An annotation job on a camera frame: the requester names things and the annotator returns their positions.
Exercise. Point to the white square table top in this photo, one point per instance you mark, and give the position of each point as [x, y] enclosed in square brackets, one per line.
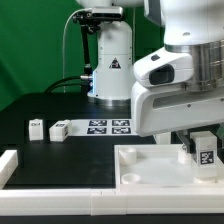
[158, 166]

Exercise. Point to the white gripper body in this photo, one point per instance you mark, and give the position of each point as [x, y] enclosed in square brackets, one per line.
[178, 87]

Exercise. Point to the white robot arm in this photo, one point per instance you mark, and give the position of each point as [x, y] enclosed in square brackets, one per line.
[179, 23]

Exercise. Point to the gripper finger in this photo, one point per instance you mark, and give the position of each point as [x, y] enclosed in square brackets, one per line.
[184, 137]
[220, 134]

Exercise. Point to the white U-shaped obstacle fence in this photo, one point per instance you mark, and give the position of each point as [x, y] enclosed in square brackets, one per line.
[113, 201]

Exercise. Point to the white marker sheet with tags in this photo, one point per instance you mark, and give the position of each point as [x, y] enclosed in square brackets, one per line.
[102, 127]

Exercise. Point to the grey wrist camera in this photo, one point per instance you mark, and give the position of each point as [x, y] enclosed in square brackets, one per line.
[107, 13]

